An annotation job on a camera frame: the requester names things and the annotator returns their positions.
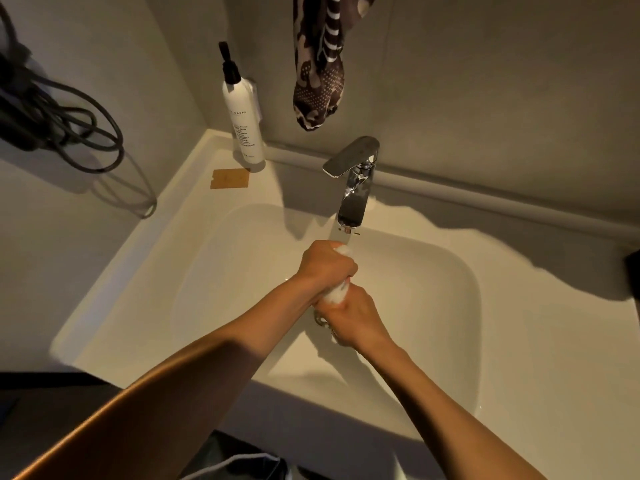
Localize person's left hand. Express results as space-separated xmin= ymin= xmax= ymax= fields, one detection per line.
xmin=296 ymin=240 xmax=359 ymax=301

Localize person's right hand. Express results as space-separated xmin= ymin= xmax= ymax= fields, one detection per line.
xmin=314 ymin=283 xmax=397 ymax=351

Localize white wet cloth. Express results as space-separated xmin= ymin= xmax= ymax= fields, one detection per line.
xmin=322 ymin=245 xmax=354 ymax=308

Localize person's left forearm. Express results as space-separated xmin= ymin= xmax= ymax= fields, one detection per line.
xmin=14 ymin=274 xmax=322 ymax=480

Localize person's right forearm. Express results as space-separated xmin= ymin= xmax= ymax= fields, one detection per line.
xmin=356 ymin=339 xmax=549 ymax=480

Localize chrome faucet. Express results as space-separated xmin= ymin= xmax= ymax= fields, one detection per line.
xmin=322 ymin=136 xmax=381 ymax=231

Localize tan paper tag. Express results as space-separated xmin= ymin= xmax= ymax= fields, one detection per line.
xmin=211 ymin=169 xmax=251 ymax=191

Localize dark trousers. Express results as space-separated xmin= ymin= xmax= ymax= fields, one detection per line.
xmin=181 ymin=429 xmax=301 ymax=480

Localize white sink basin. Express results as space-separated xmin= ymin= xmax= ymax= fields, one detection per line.
xmin=50 ymin=129 xmax=640 ymax=480

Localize white bottle with black pump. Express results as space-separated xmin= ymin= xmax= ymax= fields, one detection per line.
xmin=218 ymin=41 xmax=266 ymax=173

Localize brown patterned hanging cloth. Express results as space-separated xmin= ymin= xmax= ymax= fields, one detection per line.
xmin=292 ymin=0 xmax=379 ymax=132

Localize black box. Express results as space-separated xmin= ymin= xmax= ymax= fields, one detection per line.
xmin=624 ymin=249 xmax=640 ymax=298

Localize black appliance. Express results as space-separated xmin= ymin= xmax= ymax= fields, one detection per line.
xmin=0 ymin=42 xmax=51 ymax=153

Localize white drawstring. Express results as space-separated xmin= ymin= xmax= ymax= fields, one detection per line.
xmin=186 ymin=452 xmax=282 ymax=480

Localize black coiled cable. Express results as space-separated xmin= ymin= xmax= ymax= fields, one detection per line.
xmin=0 ymin=0 xmax=125 ymax=173

